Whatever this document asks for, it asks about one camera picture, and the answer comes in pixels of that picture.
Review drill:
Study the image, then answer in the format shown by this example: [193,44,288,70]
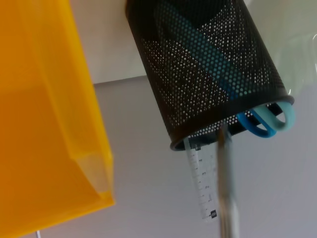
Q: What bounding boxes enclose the black mesh pen cup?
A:
[124,0,296,152]

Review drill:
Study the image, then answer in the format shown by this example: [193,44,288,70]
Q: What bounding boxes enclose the blue capped scissors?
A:
[153,0,296,139]

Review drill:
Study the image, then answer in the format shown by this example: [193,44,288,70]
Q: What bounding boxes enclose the translucent green fruit plate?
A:
[244,0,317,100]

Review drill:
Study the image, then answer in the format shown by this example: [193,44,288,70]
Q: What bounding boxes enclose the silver white ballpoint pen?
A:
[215,123,241,238]

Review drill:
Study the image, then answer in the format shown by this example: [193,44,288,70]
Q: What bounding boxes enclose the clear plastic ruler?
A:
[182,136,219,223]

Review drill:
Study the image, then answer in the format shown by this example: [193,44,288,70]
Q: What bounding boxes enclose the yellow plastic bin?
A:
[0,0,116,238]

